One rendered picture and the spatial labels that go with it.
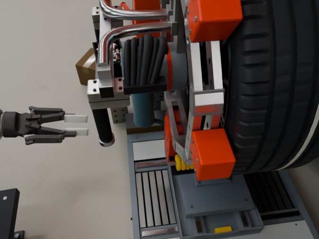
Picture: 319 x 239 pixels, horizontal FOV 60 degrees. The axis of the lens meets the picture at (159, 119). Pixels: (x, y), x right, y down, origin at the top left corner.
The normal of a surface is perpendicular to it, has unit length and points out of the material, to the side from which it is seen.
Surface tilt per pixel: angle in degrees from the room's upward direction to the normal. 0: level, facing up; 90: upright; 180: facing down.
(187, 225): 0
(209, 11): 35
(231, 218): 0
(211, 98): 45
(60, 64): 0
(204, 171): 90
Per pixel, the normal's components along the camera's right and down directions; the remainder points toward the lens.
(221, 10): 0.07, -0.11
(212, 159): 0.00, -0.65
